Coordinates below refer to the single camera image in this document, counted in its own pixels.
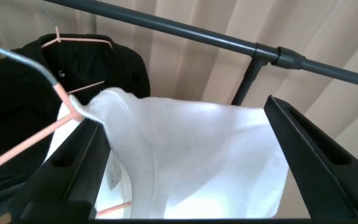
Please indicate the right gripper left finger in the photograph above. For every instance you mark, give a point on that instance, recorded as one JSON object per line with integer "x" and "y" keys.
{"x": 64, "y": 177}

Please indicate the black clothes rack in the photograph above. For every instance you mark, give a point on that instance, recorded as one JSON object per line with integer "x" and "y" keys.
{"x": 197, "y": 32}

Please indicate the beige curtain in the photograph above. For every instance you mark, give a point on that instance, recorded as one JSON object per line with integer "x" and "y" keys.
{"x": 322, "y": 28}

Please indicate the black shorts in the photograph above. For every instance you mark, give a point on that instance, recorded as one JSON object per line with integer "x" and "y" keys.
{"x": 14, "y": 102}

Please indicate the white garment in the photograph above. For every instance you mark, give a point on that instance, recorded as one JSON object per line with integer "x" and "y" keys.
{"x": 197, "y": 155}

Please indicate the pink clothes hanger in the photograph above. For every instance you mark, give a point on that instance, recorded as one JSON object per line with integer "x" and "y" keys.
{"x": 26, "y": 143}
{"x": 82, "y": 40}

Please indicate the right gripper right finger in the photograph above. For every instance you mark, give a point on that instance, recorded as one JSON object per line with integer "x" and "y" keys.
{"x": 328, "y": 174}

